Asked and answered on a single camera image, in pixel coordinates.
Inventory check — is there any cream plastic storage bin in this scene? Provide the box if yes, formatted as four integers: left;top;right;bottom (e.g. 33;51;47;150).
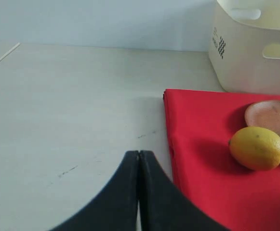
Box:
209;0;280;95

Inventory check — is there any brown wooden plate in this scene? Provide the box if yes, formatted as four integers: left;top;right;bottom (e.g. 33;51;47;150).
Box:
244;100;280;136

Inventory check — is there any red scalloped table cloth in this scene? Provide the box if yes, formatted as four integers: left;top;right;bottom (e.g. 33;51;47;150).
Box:
163;89;280;231

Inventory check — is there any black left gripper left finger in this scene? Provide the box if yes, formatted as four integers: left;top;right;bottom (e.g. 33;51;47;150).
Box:
52;151;139;231

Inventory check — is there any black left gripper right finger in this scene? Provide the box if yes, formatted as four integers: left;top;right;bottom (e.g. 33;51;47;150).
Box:
139;151;228;231

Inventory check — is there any yellow lemon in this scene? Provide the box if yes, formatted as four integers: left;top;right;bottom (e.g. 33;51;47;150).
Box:
228;127;280;171

